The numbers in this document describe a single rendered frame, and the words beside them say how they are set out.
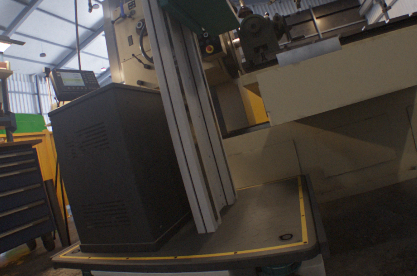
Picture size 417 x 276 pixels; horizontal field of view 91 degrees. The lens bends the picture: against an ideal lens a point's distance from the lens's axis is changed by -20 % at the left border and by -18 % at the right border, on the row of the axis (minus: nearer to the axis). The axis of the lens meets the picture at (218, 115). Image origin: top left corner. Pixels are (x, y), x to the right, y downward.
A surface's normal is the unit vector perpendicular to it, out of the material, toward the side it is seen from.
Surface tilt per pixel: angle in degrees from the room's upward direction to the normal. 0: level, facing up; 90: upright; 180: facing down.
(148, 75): 90
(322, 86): 90
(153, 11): 90
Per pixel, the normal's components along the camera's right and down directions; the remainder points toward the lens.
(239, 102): -0.28, 0.00
